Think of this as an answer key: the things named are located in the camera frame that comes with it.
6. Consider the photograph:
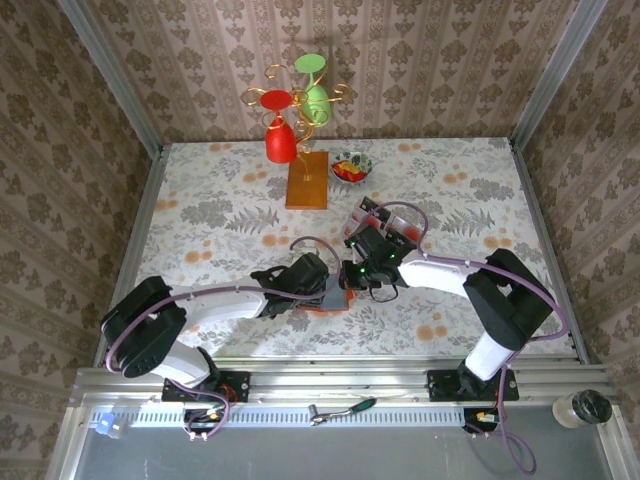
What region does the ratchet wrench green handle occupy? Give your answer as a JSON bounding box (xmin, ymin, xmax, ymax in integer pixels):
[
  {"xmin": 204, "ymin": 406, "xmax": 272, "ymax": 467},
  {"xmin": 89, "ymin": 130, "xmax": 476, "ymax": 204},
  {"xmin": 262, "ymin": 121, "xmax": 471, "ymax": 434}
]
[{"xmin": 308, "ymin": 397, "xmax": 377, "ymax": 427}]

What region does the red circle card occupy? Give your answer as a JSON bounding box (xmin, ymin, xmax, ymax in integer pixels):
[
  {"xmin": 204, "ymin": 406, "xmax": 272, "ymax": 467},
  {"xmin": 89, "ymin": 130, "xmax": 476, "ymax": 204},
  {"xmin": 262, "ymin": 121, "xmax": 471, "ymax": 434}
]
[
  {"xmin": 349, "ymin": 209, "xmax": 382, "ymax": 228},
  {"xmin": 394, "ymin": 217, "xmax": 422, "ymax": 244}
]

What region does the aluminium mounting rail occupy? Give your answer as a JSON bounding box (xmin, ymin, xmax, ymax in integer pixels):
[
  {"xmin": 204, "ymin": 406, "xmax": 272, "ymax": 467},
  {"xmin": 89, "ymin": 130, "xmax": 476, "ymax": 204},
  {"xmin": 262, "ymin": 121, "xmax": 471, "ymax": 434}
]
[{"xmin": 69, "ymin": 355, "xmax": 621, "ymax": 409}]

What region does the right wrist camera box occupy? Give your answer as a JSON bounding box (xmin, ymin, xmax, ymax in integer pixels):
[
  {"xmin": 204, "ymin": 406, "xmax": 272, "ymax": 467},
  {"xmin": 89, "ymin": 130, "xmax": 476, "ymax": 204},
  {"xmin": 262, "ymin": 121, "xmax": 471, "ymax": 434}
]
[{"xmin": 349, "ymin": 226, "xmax": 397, "ymax": 264}]

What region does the blue white connector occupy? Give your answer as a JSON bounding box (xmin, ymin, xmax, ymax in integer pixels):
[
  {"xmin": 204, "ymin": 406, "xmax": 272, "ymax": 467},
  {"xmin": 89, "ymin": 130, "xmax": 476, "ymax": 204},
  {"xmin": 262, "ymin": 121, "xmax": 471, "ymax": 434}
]
[{"xmin": 92, "ymin": 410, "xmax": 126, "ymax": 440}]

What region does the aluminium table side rail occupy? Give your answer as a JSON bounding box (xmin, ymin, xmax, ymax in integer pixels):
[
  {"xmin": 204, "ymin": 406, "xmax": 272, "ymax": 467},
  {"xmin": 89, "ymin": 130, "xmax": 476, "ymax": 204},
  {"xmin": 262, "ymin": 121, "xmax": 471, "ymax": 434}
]
[
  {"xmin": 93, "ymin": 144, "xmax": 167, "ymax": 369},
  {"xmin": 507, "ymin": 137, "xmax": 592, "ymax": 365}
]

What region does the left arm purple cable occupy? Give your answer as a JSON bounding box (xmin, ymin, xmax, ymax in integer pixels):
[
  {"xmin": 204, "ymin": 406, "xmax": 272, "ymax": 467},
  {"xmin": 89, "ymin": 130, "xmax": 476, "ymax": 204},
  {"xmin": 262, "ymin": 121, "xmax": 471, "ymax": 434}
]
[{"xmin": 102, "ymin": 236, "xmax": 344, "ymax": 442}]

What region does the orange card holder wallet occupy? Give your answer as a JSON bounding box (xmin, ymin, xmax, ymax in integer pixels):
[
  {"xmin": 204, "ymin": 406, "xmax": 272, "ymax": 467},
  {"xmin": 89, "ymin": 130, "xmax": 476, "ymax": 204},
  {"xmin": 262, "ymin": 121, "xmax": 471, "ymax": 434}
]
[{"xmin": 298, "ymin": 286, "xmax": 356, "ymax": 315}]

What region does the aluminium frame post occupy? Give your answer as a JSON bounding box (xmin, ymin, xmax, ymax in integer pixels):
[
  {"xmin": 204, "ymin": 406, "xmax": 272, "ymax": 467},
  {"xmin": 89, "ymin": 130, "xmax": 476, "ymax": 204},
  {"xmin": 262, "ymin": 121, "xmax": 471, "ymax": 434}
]
[
  {"xmin": 55, "ymin": 0, "xmax": 166, "ymax": 157},
  {"xmin": 509, "ymin": 0, "xmax": 609, "ymax": 151}
]

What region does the floral tablecloth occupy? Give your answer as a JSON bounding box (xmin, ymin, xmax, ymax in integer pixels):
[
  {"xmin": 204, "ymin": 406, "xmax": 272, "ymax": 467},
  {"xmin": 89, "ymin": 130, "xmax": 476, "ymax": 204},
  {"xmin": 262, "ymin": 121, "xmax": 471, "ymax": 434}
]
[{"xmin": 116, "ymin": 136, "xmax": 585, "ymax": 360}]

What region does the clear jar black lid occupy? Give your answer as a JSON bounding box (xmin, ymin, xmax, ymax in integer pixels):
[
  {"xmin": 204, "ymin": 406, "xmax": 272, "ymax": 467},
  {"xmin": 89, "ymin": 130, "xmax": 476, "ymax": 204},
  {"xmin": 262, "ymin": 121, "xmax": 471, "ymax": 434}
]
[{"xmin": 552, "ymin": 389, "xmax": 614, "ymax": 430}]

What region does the floral ceramic bowl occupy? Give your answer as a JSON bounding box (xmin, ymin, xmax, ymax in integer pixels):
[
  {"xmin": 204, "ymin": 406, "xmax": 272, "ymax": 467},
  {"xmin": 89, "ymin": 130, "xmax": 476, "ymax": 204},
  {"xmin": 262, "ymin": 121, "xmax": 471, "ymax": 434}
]
[{"xmin": 330, "ymin": 151, "xmax": 376, "ymax": 185}]

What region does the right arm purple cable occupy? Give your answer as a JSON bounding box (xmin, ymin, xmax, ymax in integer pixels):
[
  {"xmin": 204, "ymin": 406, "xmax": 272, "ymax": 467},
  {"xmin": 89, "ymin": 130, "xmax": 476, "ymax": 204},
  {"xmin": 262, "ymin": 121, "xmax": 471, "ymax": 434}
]
[{"xmin": 369, "ymin": 200, "xmax": 571, "ymax": 476}]

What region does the slotted white cable duct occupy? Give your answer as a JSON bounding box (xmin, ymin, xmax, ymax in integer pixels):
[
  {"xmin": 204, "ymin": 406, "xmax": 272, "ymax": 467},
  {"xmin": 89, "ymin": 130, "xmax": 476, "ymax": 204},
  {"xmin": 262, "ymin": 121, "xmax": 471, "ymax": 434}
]
[{"xmin": 133, "ymin": 402, "xmax": 467, "ymax": 428}]

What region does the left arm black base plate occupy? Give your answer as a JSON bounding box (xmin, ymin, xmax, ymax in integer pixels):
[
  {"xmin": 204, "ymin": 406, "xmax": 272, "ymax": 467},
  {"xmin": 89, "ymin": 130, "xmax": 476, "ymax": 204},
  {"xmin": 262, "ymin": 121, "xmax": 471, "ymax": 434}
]
[{"xmin": 162, "ymin": 370, "xmax": 251, "ymax": 404}]

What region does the black vip card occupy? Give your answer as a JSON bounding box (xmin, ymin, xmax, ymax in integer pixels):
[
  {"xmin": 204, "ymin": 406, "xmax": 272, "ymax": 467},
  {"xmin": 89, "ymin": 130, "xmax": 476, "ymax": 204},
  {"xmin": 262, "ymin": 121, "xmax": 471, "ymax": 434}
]
[{"xmin": 359, "ymin": 197, "xmax": 392, "ymax": 217}]

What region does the green wine glass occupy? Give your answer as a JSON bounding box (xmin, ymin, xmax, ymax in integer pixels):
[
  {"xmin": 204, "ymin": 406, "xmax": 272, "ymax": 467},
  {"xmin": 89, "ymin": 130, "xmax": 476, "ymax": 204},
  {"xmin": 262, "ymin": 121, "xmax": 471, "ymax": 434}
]
[{"xmin": 293, "ymin": 53, "xmax": 332, "ymax": 127}]

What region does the gold wire rack wooden base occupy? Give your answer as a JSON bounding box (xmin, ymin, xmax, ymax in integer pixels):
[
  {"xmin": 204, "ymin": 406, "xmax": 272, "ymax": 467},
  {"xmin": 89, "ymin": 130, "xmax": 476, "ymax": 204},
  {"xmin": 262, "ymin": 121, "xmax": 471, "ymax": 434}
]
[{"xmin": 241, "ymin": 63, "xmax": 354, "ymax": 210}]

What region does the red yellow snack packet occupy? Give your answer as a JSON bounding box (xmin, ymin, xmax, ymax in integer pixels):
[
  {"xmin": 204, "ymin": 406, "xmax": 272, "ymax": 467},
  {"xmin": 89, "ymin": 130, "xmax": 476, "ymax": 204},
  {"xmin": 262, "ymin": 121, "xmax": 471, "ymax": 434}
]
[{"xmin": 333, "ymin": 160, "xmax": 365, "ymax": 182}]

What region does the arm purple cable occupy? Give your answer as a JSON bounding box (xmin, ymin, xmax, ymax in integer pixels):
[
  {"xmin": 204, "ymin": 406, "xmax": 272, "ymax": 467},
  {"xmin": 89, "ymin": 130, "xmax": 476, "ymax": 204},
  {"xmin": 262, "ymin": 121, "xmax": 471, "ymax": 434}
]
[
  {"xmin": 102, "ymin": 236, "xmax": 344, "ymax": 442},
  {"xmin": 369, "ymin": 200, "xmax": 571, "ymax": 476}
]

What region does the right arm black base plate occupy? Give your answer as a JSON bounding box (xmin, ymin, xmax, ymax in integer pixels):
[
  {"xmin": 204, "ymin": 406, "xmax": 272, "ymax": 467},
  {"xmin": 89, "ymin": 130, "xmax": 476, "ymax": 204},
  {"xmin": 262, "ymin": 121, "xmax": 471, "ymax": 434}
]
[{"xmin": 427, "ymin": 368, "xmax": 520, "ymax": 403}]

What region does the grey metal tray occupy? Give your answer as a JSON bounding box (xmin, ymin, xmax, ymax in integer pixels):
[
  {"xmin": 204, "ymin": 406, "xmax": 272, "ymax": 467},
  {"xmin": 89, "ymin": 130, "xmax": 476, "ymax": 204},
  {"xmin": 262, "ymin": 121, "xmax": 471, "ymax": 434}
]
[{"xmin": 47, "ymin": 404, "xmax": 629, "ymax": 480}]

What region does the red wine glass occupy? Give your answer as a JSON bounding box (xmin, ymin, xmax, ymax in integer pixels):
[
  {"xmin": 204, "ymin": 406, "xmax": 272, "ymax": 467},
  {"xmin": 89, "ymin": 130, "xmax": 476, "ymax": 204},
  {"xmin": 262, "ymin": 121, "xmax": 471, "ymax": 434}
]
[{"xmin": 259, "ymin": 89, "xmax": 297, "ymax": 165}]

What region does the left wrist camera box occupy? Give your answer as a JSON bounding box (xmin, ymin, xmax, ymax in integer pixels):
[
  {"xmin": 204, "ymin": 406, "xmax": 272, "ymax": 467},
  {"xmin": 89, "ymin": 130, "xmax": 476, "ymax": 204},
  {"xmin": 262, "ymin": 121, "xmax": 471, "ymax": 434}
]
[{"xmin": 293, "ymin": 252, "xmax": 331, "ymax": 292}]

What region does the black yellow cable connector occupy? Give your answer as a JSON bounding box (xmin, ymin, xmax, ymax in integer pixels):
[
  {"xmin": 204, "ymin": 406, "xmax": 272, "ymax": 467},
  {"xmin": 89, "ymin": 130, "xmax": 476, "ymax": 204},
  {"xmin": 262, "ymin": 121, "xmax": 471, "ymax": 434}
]
[
  {"xmin": 462, "ymin": 405, "xmax": 503, "ymax": 434},
  {"xmin": 182, "ymin": 405, "xmax": 230, "ymax": 435}
]

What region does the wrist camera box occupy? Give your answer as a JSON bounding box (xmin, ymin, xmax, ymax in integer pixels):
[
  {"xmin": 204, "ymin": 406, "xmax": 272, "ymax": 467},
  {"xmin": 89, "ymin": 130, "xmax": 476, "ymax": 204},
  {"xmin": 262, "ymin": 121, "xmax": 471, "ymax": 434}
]
[
  {"xmin": 349, "ymin": 226, "xmax": 397, "ymax": 264},
  {"xmin": 293, "ymin": 252, "xmax": 331, "ymax": 292}
]

